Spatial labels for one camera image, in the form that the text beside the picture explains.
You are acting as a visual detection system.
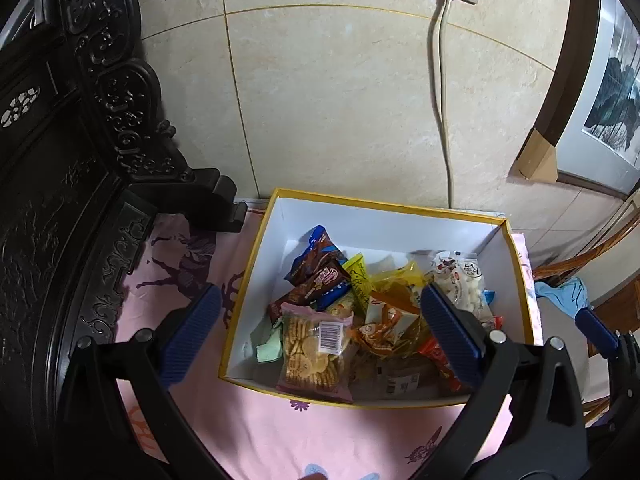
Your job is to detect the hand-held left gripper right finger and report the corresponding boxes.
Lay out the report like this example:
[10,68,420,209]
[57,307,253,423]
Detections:
[420,284,591,480]

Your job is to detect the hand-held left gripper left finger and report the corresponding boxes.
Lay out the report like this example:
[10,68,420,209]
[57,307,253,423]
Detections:
[52,284,236,480]

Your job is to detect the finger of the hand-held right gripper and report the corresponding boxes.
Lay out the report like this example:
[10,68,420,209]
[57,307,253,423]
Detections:
[575,307,640,361]

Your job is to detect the white packet of round balls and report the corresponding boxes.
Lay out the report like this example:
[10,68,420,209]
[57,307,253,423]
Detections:
[430,252,493,323]

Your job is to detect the orange cracker packet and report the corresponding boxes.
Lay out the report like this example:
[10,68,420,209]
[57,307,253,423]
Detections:
[350,300,426,358]

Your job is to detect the yellow snack packet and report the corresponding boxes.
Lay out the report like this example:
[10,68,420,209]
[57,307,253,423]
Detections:
[370,260,431,311]

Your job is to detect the light green snack packet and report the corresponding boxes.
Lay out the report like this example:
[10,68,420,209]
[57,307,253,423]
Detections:
[255,327,283,365]

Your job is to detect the yellow cardboard box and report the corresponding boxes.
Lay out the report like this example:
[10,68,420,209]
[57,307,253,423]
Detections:
[218,188,535,409]

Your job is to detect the yellow-green snack packet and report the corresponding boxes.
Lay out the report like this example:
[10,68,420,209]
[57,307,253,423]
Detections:
[341,252,376,318]

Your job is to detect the clear round cracker packet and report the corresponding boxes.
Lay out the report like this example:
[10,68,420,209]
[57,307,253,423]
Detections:
[277,302,354,403]

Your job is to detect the brown wafer packet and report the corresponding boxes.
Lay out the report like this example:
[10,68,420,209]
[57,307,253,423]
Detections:
[267,259,353,323]

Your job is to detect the blue snack packet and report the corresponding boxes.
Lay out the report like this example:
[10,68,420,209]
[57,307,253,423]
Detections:
[284,225,346,283]

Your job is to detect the blue cloth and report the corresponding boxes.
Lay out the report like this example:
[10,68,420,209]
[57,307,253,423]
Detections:
[534,277,591,318]

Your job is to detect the wooden chair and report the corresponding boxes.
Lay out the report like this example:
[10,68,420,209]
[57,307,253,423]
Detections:
[532,220,640,426]

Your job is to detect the pink floral tablecloth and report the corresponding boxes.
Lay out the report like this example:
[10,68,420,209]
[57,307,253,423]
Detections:
[115,197,543,480]

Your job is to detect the cardboard corner protector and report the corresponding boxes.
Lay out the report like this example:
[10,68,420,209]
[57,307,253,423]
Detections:
[509,129,558,183]

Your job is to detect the dark carved wooden furniture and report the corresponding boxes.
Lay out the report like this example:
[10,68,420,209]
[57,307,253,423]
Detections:
[0,0,248,480]

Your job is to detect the framed lotus painting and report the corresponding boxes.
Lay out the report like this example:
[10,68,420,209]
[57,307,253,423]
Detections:
[537,0,640,198]

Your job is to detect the white power plug cable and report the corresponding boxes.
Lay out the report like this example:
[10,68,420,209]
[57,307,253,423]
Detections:
[429,0,468,208]

